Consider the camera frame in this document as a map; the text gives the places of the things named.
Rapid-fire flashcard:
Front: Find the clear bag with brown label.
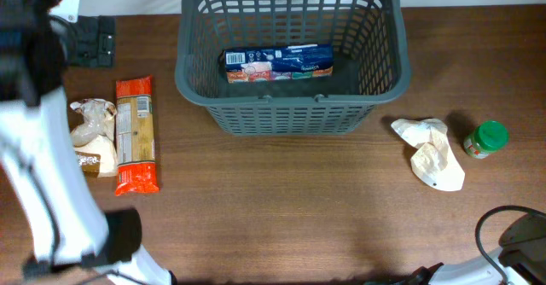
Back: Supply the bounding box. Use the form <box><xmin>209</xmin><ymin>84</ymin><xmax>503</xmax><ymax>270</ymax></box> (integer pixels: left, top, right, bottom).
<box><xmin>70</xmin><ymin>98</ymin><xmax>118</xmax><ymax>177</ymax></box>

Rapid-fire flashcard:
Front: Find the orange pasta packet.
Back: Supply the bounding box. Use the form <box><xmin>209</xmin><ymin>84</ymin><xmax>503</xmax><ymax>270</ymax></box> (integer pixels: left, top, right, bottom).
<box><xmin>115</xmin><ymin>75</ymin><xmax>160</xmax><ymax>196</ymax></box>

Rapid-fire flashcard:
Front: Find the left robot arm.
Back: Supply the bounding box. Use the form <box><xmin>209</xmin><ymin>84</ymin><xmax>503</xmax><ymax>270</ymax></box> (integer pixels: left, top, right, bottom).
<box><xmin>1</xmin><ymin>0</ymin><xmax>176</xmax><ymax>284</ymax></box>

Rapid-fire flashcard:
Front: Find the blue carton box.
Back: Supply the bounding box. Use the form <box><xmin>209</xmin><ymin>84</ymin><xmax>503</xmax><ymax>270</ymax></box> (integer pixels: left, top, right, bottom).
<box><xmin>219</xmin><ymin>44</ymin><xmax>334</xmax><ymax>84</ymax></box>

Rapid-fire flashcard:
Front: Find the crumpled beige paper bag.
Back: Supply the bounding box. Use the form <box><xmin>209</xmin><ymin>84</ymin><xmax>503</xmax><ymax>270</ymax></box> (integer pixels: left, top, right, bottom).
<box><xmin>391</xmin><ymin>119</ymin><xmax>465</xmax><ymax>192</ymax></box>

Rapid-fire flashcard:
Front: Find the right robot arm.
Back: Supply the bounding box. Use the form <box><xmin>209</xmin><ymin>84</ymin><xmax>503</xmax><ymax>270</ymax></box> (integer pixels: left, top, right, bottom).
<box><xmin>377</xmin><ymin>205</ymin><xmax>545</xmax><ymax>285</ymax></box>

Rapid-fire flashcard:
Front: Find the green lidded jar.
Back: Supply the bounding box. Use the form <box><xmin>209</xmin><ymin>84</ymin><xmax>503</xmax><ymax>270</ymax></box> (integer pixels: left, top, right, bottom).
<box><xmin>463</xmin><ymin>120</ymin><xmax>509</xmax><ymax>160</ymax></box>

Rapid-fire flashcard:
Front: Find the grey plastic shopping basket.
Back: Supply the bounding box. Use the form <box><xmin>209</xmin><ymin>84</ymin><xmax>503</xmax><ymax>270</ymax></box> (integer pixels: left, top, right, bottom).
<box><xmin>175</xmin><ymin>0</ymin><xmax>411</xmax><ymax>136</ymax></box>

